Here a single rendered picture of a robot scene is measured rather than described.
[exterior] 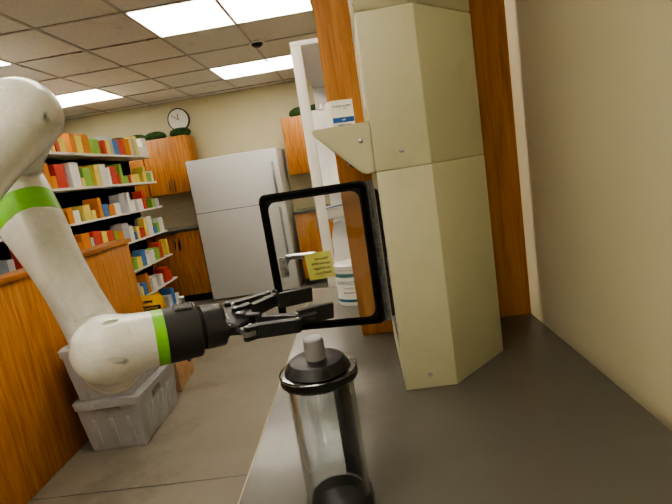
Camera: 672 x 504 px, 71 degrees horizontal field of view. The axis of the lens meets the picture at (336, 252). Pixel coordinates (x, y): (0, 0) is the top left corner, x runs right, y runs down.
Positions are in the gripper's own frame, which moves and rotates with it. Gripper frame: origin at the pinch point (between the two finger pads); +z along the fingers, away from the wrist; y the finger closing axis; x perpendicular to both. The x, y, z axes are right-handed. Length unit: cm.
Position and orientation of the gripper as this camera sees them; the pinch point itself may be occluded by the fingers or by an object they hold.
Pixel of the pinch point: (309, 304)
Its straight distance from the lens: 89.8
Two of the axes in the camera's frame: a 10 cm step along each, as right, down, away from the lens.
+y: -4.6, -2.4, 8.6
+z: 8.9, -1.6, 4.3
